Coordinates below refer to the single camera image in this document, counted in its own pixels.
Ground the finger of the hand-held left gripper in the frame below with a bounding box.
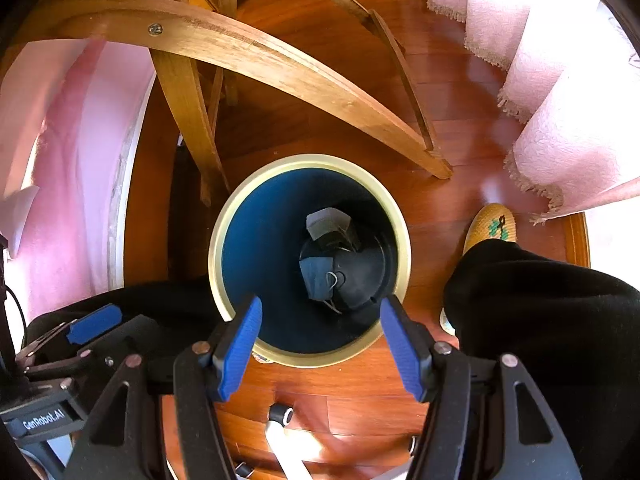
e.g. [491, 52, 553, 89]
[25, 314, 161, 378]
[15, 304, 124, 363]

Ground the blue face mask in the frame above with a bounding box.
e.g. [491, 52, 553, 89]
[299, 256, 351, 316]

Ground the white teal printed tablecloth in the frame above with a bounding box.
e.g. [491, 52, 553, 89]
[552, 0, 640, 91]

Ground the blue waste bin cream rim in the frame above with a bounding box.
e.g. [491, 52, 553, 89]
[207, 154, 412, 370]

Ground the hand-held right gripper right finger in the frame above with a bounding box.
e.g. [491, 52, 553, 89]
[379, 294, 583, 480]

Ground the white paper scrap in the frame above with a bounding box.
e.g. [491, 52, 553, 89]
[306, 207, 351, 242]

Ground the yellow knitted slipper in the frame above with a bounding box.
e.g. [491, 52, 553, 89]
[439, 203, 517, 337]

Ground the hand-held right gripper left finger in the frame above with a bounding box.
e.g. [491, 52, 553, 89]
[62, 295, 264, 480]

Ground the wooden chair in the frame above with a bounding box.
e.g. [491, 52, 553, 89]
[0, 0, 455, 207]

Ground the person's right leg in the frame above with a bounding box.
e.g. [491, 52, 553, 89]
[442, 239, 640, 480]

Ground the pink fringed cloth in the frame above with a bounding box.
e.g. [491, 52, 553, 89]
[391, 0, 640, 226]

